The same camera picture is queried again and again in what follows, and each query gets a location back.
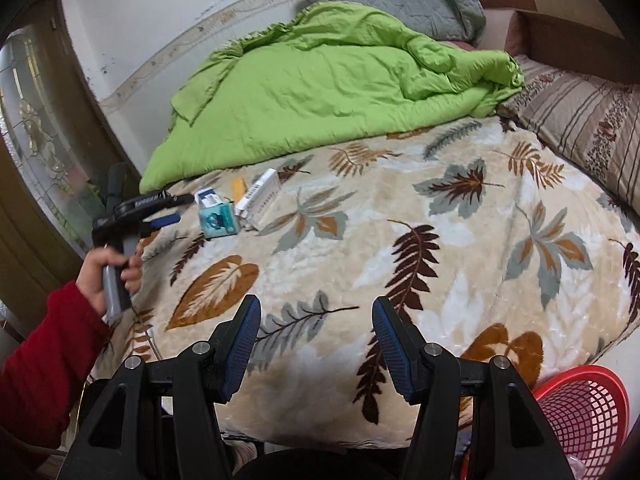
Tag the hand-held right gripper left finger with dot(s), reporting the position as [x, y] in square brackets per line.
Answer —
[240, 345]

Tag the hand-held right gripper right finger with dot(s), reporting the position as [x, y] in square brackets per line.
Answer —
[395, 355]

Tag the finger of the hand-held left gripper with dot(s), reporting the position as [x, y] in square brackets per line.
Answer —
[167, 220]
[181, 199]

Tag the teal cartoon tissue pack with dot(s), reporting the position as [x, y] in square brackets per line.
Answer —
[217, 221]

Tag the red plastic mesh basket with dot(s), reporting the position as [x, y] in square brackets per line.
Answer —
[585, 410]

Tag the person's left forearm red sleeve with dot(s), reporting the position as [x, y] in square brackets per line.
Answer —
[40, 370]

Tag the person's left hand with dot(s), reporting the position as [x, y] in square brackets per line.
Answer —
[90, 275]

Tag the blue and white carton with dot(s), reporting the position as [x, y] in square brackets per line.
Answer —
[207, 196]

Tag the orange cardboard box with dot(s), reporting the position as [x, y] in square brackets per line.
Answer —
[239, 190]

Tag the white cardboard box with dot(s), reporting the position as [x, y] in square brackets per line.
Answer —
[260, 195]

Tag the wooden door with patterned glass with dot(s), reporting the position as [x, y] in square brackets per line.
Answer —
[35, 135]

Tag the leaf print blanket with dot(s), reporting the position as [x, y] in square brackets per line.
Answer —
[450, 240]

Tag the green quilt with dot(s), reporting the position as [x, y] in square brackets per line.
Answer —
[310, 90]

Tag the striped patterned pillow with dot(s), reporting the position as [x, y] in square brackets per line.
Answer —
[575, 110]

